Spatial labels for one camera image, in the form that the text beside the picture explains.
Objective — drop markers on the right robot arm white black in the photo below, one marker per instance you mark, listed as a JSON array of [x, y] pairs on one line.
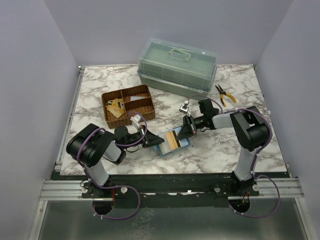
[[252, 130]]

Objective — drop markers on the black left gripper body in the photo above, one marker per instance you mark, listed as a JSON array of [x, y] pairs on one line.
[[141, 130]]

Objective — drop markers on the brown wicker divided basket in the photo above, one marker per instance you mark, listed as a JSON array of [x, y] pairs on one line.
[[143, 106]]

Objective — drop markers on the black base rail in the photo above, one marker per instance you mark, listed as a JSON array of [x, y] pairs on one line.
[[168, 190]]

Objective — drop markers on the left aluminium side rail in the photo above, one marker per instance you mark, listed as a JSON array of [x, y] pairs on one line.
[[66, 132]]

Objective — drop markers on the white card in basket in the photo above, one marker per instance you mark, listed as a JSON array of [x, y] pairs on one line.
[[134, 98]]

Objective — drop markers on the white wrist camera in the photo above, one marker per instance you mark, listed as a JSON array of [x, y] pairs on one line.
[[136, 119], [185, 108]]

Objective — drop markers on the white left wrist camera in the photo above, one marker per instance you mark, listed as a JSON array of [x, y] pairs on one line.
[[136, 119]]

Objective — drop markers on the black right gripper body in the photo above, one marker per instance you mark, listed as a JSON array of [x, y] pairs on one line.
[[195, 123]]

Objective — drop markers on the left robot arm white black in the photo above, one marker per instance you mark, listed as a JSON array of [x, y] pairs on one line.
[[94, 143]]

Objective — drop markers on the green plastic storage box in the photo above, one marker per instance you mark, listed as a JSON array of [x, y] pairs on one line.
[[177, 68]]

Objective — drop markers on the tan card in basket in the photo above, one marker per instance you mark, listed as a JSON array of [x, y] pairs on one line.
[[116, 107]]

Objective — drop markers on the gold credit card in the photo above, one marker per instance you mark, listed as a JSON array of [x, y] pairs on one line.
[[170, 143]]

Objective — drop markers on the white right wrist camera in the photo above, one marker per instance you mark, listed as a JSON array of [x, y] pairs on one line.
[[185, 108]]

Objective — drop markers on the blue leather card holder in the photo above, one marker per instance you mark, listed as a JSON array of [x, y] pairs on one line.
[[185, 142]]

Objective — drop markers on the yellow handled pliers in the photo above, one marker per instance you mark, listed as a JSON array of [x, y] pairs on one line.
[[223, 93]]

